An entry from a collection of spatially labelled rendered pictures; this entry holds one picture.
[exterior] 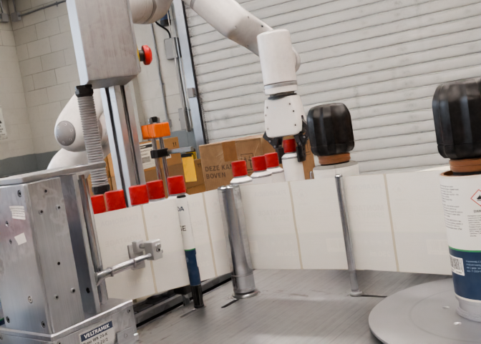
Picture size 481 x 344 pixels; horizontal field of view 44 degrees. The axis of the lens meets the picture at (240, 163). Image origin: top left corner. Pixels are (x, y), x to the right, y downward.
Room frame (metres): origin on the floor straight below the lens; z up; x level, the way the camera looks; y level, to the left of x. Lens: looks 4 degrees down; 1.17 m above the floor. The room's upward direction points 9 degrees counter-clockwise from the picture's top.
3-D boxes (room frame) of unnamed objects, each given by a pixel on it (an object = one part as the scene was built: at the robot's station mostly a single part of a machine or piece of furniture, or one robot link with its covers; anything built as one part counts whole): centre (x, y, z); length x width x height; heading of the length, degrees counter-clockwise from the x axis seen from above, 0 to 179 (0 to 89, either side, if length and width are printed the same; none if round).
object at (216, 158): (1.93, -0.06, 0.99); 0.30 x 0.24 x 0.27; 144
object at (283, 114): (1.51, -0.13, 1.17); 0.10 x 0.07 x 0.11; 53
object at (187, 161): (1.22, 0.11, 1.09); 0.03 x 0.01 x 0.06; 53
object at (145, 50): (1.15, 0.15, 1.32); 0.04 x 0.03 x 0.04; 18
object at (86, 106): (1.14, 0.27, 1.18); 0.04 x 0.04 x 0.21
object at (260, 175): (1.40, -0.04, 0.98); 0.05 x 0.05 x 0.20
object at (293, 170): (1.51, -0.13, 1.01); 0.05 x 0.05 x 0.20
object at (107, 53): (1.18, 0.23, 1.38); 0.17 x 0.10 x 0.19; 18
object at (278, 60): (1.52, -0.13, 1.32); 0.09 x 0.08 x 0.13; 158
